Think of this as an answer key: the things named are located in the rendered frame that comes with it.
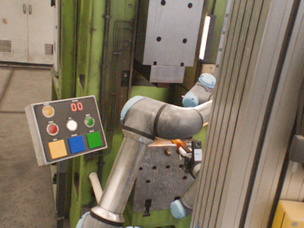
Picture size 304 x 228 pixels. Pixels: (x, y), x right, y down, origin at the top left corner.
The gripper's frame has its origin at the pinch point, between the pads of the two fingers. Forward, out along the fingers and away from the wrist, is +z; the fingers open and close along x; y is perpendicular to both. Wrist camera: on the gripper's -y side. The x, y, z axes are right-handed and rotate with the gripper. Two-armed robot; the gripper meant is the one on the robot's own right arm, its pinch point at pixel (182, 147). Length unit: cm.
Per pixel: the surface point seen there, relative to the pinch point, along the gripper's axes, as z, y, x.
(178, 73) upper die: 27.3, -32.3, 4.2
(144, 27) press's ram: 30, -55, -17
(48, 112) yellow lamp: 11, -16, -66
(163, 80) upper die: 27.3, -28.2, -4.5
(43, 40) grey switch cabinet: 557, 39, -42
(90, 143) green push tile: 9.7, 0.2, -46.2
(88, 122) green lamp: 15.4, -8.6, -46.6
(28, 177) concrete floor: 153, 99, -73
